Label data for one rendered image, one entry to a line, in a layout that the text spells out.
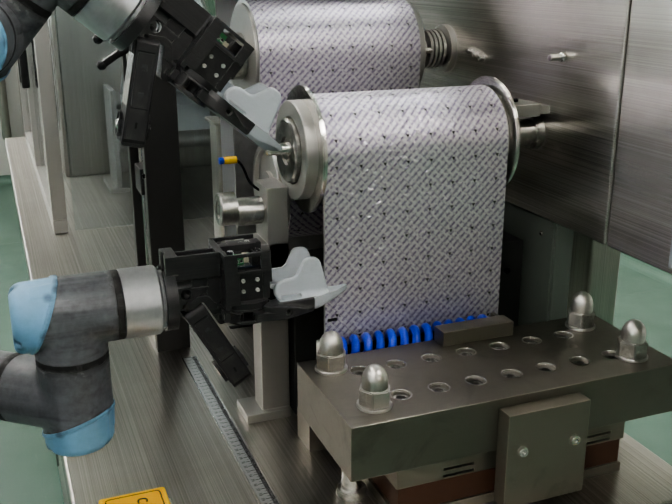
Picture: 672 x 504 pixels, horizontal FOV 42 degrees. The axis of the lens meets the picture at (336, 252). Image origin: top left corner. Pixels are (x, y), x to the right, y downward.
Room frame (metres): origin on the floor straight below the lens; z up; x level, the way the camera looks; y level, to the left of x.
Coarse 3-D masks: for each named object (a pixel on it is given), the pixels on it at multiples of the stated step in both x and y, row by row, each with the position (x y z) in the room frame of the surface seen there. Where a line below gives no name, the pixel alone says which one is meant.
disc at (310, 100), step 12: (288, 96) 1.05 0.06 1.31; (300, 96) 1.01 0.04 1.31; (312, 96) 0.97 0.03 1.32; (312, 108) 0.97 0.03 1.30; (324, 132) 0.94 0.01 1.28; (324, 144) 0.94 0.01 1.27; (324, 156) 0.94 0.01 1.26; (324, 168) 0.94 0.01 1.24; (324, 180) 0.94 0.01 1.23; (324, 192) 0.95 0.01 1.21; (300, 204) 1.01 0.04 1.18; (312, 204) 0.97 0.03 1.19
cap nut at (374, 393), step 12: (372, 372) 0.79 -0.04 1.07; (384, 372) 0.79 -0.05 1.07; (360, 384) 0.80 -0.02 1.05; (372, 384) 0.78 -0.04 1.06; (384, 384) 0.79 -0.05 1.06; (360, 396) 0.79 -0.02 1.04; (372, 396) 0.78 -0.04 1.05; (384, 396) 0.78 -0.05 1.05; (360, 408) 0.78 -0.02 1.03; (372, 408) 0.78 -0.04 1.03; (384, 408) 0.78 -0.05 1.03
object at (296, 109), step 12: (288, 108) 1.00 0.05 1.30; (300, 108) 0.98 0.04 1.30; (300, 120) 0.97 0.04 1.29; (312, 120) 0.97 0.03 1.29; (276, 132) 1.05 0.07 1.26; (300, 132) 0.97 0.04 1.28; (312, 132) 0.96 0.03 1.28; (312, 144) 0.95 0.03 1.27; (276, 156) 1.05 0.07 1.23; (312, 156) 0.95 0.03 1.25; (312, 168) 0.95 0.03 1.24; (300, 180) 0.97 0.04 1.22; (312, 180) 0.96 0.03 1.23; (288, 192) 1.01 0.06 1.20; (300, 192) 0.97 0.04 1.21; (312, 192) 0.97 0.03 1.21
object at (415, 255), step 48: (384, 192) 0.98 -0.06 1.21; (432, 192) 1.00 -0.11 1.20; (480, 192) 1.02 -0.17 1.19; (336, 240) 0.95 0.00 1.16; (384, 240) 0.98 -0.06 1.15; (432, 240) 1.00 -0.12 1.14; (480, 240) 1.02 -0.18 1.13; (384, 288) 0.98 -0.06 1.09; (432, 288) 1.00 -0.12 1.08; (480, 288) 1.02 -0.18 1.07; (384, 336) 0.98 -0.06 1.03
